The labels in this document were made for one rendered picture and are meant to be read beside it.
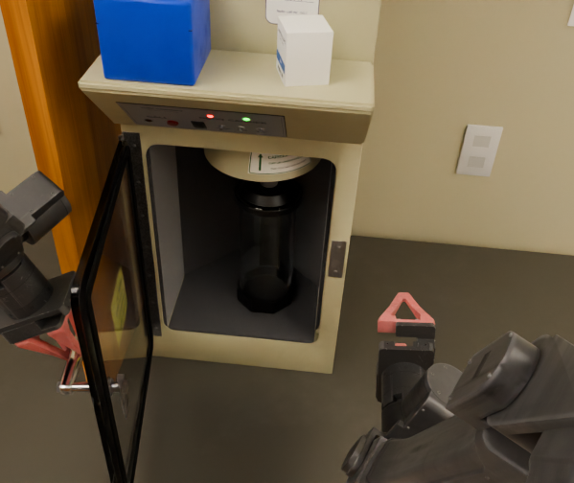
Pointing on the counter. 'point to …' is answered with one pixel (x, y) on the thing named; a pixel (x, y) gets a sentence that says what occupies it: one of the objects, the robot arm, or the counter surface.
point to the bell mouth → (260, 165)
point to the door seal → (95, 320)
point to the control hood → (253, 95)
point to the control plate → (274, 125)
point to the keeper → (336, 259)
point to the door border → (91, 333)
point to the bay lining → (223, 218)
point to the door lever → (72, 376)
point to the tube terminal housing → (355, 32)
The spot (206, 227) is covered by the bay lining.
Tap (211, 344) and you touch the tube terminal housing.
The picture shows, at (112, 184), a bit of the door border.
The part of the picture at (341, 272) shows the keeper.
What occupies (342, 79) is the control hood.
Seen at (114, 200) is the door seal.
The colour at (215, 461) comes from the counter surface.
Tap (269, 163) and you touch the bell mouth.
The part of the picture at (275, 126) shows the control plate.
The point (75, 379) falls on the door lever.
